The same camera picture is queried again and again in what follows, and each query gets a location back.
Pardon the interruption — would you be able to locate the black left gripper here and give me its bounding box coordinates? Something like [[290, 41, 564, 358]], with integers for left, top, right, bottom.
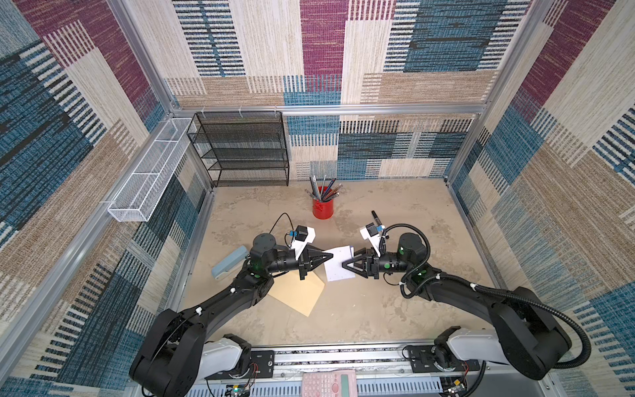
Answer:
[[265, 248, 332, 284]]

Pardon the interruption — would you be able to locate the blue floral letter paper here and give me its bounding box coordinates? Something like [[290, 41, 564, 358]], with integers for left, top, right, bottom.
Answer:
[[323, 246, 356, 282]]

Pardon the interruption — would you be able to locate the tan paper envelope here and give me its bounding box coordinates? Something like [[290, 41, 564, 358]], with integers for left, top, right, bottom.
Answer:
[[268, 272, 325, 317]]

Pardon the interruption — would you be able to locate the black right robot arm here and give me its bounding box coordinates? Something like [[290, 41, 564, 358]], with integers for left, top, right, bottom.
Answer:
[[332, 226, 591, 380]]

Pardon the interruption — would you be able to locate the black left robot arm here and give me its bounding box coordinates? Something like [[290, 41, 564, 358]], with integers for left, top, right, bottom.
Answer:
[[129, 233, 333, 396]]

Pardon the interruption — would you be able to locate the red pen cup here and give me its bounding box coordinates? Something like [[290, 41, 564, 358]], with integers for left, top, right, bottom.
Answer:
[[313, 196, 334, 220]]

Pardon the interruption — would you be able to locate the black white marker pen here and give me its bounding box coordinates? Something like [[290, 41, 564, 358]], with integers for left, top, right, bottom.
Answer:
[[371, 210, 383, 226]]

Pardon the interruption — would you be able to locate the light blue stapler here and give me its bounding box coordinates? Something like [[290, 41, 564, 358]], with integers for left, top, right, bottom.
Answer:
[[211, 246, 248, 280]]

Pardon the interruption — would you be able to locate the pink calculator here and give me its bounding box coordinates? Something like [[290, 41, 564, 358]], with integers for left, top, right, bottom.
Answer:
[[301, 370, 358, 397]]

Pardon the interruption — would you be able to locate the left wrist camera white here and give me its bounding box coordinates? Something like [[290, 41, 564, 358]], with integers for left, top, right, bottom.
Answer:
[[290, 225, 316, 260]]

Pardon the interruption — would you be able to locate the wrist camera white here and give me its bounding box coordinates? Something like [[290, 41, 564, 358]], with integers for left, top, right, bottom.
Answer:
[[360, 223, 384, 256], [290, 225, 316, 260]]

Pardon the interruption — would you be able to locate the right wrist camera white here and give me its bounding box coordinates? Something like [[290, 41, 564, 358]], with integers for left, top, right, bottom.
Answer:
[[360, 223, 384, 256]]

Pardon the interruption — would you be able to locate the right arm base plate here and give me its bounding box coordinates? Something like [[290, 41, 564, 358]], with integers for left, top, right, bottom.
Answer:
[[402, 345, 481, 373]]

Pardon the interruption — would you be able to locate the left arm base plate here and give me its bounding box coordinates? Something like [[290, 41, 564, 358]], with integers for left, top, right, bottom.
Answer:
[[209, 350, 275, 380]]

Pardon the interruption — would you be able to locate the black wire shelf rack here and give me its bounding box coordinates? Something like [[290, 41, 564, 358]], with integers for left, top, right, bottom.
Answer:
[[188, 111, 290, 188]]

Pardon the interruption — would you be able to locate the white mesh wall basket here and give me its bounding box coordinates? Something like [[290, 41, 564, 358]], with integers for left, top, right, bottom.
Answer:
[[108, 118, 191, 223]]

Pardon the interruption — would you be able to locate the black corrugated cable conduit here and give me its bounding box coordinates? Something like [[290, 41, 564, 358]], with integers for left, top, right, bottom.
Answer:
[[470, 285, 592, 371]]

